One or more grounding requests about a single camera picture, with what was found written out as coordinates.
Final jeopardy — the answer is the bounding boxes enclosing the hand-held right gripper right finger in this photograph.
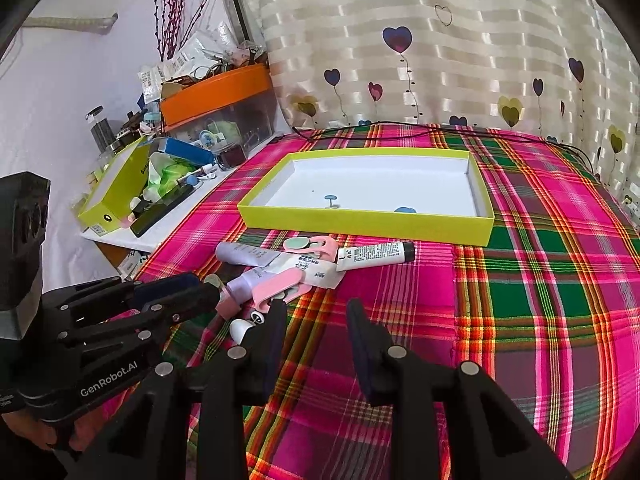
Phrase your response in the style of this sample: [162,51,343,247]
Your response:
[346,299,576,480]

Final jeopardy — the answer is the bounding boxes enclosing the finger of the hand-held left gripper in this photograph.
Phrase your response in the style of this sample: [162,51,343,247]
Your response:
[42,272,202,328]
[57,282,226,350]

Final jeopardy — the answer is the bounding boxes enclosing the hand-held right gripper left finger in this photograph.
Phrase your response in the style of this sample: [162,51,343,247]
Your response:
[65,300,289,480]

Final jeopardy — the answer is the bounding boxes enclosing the lilac cosmetic tube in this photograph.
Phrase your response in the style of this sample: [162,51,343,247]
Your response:
[226,266,281,307]
[216,241,280,267]

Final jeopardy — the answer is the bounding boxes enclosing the white tube with black cap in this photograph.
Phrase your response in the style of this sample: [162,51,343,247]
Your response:
[336,241,416,272]

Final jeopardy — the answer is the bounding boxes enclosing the pink clip with green pad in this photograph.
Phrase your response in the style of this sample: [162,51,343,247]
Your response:
[283,234,339,264]

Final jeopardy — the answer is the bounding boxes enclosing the yellow-green cardboard box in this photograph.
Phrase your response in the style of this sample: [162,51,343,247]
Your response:
[237,147,496,247]

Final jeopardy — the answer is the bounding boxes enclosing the person's left hand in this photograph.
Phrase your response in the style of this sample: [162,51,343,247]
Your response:
[0,407,103,456]

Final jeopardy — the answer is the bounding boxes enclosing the white round cap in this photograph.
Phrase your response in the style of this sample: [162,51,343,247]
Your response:
[229,319,254,347]

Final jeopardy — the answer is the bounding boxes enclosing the black phone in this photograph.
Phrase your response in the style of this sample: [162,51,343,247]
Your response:
[130,182,197,239]

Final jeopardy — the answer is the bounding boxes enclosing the yellow-green box lid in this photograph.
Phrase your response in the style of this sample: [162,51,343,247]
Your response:
[76,135,166,232]

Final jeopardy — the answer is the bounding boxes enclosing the white side table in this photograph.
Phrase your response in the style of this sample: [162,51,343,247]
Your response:
[79,129,292,257]

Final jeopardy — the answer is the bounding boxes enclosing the green plastic bag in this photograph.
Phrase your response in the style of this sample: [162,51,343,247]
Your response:
[142,152,202,202]

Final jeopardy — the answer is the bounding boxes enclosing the blue carton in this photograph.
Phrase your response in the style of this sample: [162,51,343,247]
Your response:
[149,137,217,167]

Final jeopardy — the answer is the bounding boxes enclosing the teal baby bottle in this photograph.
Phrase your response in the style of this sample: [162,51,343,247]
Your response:
[143,105,164,137]

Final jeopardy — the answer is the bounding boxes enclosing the glass jar with black lid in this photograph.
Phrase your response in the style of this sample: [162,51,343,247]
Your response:
[84,105,120,154]

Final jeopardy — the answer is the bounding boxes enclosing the plaid blanket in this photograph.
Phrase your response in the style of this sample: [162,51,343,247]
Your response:
[105,122,640,480]

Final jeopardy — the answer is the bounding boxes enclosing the orange lid storage box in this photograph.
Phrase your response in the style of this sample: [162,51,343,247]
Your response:
[159,62,281,162]

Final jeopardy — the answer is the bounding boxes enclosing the pile of white packets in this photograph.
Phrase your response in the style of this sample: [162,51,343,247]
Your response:
[137,24,271,107]

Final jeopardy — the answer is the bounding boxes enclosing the beige patterned strip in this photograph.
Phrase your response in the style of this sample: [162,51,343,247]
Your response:
[24,12,119,32]

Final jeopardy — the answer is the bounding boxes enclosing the dried purple branches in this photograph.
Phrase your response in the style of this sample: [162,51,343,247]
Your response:
[151,0,202,62]

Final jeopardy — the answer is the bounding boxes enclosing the heart print curtain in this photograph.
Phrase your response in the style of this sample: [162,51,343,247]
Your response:
[230,0,640,241]

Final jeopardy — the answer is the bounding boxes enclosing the black cable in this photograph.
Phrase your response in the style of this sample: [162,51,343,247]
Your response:
[266,120,601,182]

